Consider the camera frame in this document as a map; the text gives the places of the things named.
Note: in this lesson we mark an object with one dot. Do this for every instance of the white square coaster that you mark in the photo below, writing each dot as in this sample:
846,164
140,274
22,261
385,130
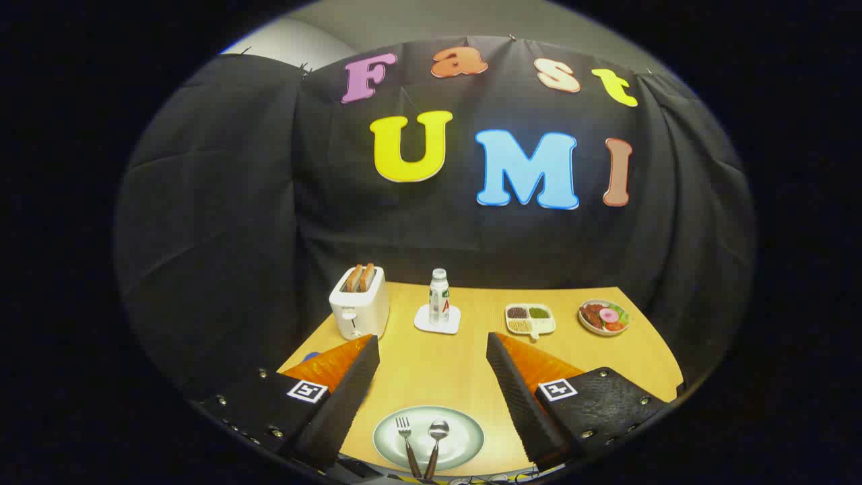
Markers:
424,322

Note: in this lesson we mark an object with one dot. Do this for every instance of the brown toast slice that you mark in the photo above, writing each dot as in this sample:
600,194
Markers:
367,277
353,278

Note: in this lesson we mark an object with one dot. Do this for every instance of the pale green plate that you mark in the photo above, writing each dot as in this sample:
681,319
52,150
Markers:
465,438

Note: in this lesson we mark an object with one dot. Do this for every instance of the white plate of food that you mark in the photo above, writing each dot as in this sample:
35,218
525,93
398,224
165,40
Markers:
603,316

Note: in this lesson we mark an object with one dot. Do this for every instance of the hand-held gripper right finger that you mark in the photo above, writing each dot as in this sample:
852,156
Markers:
518,397

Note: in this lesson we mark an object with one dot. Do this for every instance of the clear plastic water bottle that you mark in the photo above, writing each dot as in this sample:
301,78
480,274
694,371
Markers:
439,300

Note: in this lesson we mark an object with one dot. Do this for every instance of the white toaster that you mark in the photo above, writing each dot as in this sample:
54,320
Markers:
363,306

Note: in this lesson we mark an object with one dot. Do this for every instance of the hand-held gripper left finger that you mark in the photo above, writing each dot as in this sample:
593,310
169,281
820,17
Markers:
343,404

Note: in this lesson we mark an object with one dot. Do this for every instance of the white divided bean dish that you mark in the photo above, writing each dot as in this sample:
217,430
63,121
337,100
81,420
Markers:
539,324

